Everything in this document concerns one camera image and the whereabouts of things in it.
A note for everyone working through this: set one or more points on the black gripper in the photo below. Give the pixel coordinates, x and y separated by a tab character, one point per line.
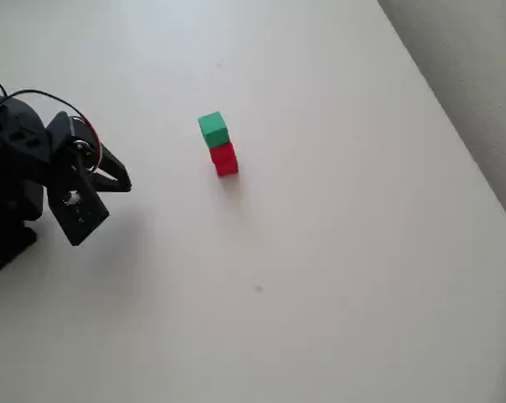
83	156

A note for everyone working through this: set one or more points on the green cube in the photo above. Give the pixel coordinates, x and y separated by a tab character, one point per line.
212	126

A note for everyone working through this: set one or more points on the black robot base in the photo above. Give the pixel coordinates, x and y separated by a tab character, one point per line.
5	247

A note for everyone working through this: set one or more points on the red cube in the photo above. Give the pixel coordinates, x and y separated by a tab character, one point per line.
223	152
228	167

